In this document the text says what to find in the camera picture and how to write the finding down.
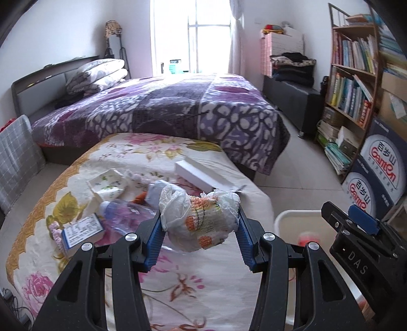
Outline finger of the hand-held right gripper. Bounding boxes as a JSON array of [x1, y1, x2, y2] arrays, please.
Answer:
[[321, 201, 387, 238]]

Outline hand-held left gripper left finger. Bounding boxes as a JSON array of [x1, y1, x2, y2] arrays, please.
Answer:
[[32, 210, 164, 331]]

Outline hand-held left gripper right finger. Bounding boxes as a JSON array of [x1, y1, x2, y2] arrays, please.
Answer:
[[235, 204, 366, 331]]

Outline white plastic bin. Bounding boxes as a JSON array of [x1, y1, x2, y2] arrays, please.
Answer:
[[274, 210, 369, 328]]

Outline white printed plastic bag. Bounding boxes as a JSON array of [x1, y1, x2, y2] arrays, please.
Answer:
[[158, 184, 240, 253]]

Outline long white box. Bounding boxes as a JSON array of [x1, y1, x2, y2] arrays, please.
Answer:
[[175, 160, 234, 195]]

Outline blue and white carton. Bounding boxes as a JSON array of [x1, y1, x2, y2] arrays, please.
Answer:
[[359, 118, 407, 206], [342, 172, 380, 220]]

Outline clear plastic bottle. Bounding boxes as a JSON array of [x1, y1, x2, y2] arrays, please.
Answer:
[[98, 199, 159, 237]]

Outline crumpled grey plastic bag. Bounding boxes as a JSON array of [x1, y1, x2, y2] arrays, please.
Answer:
[[146, 180, 174, 211]]

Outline floral covered table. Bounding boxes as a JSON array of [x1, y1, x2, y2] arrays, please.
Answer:
[[6, 132, 274, 331]]

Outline white fluffy scrap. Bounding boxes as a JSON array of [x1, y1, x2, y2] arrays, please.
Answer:
[[126, 170, 151, 186]]

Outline blue and white medicine box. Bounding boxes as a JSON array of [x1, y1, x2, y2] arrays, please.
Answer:
[[61, 214, 105, 257]]

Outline crumpled floral paper carton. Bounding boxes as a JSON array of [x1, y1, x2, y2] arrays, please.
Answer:
[[86, 169, 131, 202]]

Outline pile of books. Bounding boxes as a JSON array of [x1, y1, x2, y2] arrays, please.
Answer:
[[317, 106, 363, 175]]

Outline row of colourful books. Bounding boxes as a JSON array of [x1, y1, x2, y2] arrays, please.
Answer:
[[327, 68, 373, 126], [332, 32, 377, 74]]

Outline brown cardboard box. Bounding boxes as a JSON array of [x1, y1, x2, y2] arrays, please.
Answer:
[[378, 64, 407, 128]]

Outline black bag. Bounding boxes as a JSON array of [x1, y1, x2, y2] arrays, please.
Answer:
[[319, 76, 330, 106]]

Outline purple patterned bed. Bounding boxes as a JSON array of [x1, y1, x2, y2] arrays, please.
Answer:
[[30, 73, 290, 175]]

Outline black bench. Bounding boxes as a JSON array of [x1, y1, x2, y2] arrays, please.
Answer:
[[263, 76, 322, 138]]

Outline wooden bookshelf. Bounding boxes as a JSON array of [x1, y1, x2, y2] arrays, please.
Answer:
[[316, 3, 387, 183]]

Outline grey checked cloth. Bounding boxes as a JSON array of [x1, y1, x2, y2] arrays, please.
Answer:
[[0, 115, 47, 217]]

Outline dark clothing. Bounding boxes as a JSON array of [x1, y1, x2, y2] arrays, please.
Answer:
[[54, 95, 84, 110]]

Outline pile of folded clothes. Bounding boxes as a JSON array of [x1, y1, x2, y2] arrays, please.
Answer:
[[270, 52, 317, 87]]

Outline folded grey floral quilt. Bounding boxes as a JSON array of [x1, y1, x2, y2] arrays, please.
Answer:
[[65, 59, 128, 95]]

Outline pink and white cabinet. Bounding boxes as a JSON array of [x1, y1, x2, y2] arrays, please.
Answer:
[[261, 29, 306, 77]]

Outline dark bed headboard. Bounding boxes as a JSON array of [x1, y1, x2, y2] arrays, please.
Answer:
[[11, 56, 100, 117]]

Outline white curtain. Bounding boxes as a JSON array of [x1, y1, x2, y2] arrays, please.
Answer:
[[227, 0, 246, 77]]

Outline window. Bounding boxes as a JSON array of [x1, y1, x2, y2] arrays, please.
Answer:
[[153, 0, 232, 75]]

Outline black cables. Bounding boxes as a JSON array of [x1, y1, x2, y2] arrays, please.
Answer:
[[0, 288, 32, 326]]

